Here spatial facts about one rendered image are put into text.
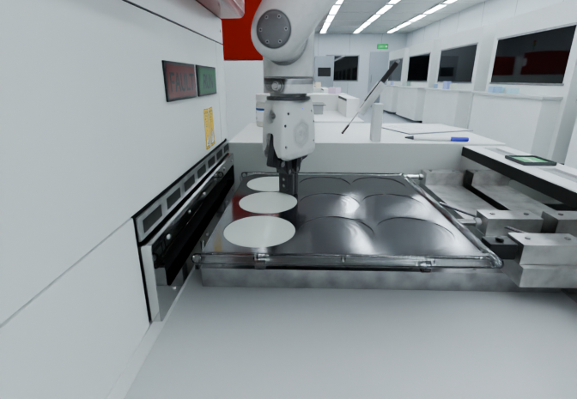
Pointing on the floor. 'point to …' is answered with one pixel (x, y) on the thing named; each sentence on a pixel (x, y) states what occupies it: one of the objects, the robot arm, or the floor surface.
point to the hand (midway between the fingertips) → (288, 183)
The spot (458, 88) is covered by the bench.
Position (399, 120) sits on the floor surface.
